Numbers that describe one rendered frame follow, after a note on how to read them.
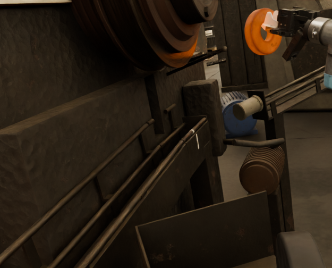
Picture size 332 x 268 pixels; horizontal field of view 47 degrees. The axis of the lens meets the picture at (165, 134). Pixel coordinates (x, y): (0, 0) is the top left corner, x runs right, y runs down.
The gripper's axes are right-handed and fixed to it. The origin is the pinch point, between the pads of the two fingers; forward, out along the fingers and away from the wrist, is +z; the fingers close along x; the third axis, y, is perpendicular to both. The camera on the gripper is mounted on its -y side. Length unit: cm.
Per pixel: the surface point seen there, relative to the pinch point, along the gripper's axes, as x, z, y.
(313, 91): -19.8, -9.7, -25.9
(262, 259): 65, -63, -16
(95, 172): 79, -33, -10
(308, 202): -43, -1, -95
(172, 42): 53, -22, 8
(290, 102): -7.6, -9.0, -27.4
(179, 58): 48, -18, 2
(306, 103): -180, 104, -113
